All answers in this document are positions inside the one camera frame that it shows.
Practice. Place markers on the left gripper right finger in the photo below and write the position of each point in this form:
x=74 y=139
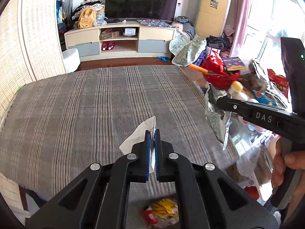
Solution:
x=206 y=196

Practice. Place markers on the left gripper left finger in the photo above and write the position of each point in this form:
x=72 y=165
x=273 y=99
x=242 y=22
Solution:
x=97 y=197

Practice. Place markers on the yellow paper bag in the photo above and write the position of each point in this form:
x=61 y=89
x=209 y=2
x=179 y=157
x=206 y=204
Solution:
x=165 y=208

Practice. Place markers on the red cylindrical container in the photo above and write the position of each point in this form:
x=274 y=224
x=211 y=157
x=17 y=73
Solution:
x=149 y=218

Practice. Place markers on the silver foil wrapper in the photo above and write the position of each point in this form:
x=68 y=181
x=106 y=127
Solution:
x=218 y=119

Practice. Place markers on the white paper scrap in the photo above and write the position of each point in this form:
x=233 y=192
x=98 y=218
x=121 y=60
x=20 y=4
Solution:
x=138 y=136

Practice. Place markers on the person's right hand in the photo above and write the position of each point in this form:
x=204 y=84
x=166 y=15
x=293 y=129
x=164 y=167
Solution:
x=293 y=160

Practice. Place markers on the blue snack packet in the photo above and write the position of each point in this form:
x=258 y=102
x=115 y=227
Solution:
x=262 y=98

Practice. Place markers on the red snack bag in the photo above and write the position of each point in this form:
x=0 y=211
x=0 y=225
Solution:
x=280 y=82

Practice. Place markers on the yellow cap white bottle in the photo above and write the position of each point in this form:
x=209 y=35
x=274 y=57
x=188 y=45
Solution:
x=235 y=90

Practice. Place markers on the dark blue book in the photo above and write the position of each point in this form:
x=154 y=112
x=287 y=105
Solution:
x=234 y=64

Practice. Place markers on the red plastic basket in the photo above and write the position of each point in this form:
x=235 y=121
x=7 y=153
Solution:
x=217 y=74

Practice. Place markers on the grey plaid tablecloth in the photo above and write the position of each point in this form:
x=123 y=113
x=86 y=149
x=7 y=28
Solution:
x=57 y=127

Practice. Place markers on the floral green cloth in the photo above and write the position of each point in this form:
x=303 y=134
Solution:
x=185 y=50

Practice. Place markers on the pink curtain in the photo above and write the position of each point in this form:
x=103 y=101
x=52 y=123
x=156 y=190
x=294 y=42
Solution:
x=242 y=9

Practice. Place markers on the cardboard box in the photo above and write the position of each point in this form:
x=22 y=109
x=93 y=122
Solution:
x=211 y=17

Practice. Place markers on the white round stool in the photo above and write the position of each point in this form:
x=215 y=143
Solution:
x=71 y=60

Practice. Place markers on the red slippers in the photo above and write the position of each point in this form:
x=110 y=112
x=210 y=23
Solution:
x=107 y=46

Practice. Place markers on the beige grey TV cabinet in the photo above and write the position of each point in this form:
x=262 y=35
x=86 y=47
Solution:
x=132 y=40

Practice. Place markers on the woven folding screen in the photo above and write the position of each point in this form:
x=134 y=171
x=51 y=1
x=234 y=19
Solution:
x=30 y=47

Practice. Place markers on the yellow plush backpack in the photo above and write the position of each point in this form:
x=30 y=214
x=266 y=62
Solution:
x=87 y=18

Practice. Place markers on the black television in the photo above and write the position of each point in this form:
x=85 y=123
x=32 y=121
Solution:
x=140 y=9

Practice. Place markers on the black coat rack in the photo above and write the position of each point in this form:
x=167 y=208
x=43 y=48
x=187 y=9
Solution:
x=63 y=14

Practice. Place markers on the orange handle tool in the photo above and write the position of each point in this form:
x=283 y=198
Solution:
x=198 y=68

